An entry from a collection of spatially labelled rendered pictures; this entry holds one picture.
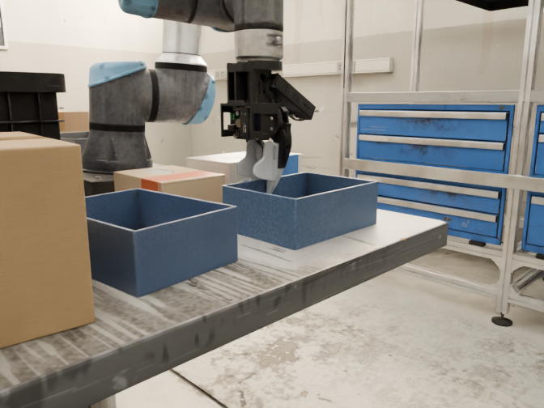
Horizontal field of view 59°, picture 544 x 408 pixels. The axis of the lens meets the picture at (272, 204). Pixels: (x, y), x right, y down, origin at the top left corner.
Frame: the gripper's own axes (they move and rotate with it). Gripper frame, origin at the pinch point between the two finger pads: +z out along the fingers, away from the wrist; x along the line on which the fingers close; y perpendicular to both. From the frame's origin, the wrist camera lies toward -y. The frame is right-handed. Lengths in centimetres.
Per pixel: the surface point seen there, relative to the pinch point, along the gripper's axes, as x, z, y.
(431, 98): -42, -15, -141
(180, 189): -6.0, -0.8, 13.5
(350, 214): 14.8, 2.4, -2.4
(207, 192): -5.8, 0.4, 8.3
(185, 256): 13.3, 2.6, 26.5
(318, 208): 14.7, 0.4, 5.2
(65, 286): 15.8, 1.3, 40.7
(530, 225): 1, 33, -142
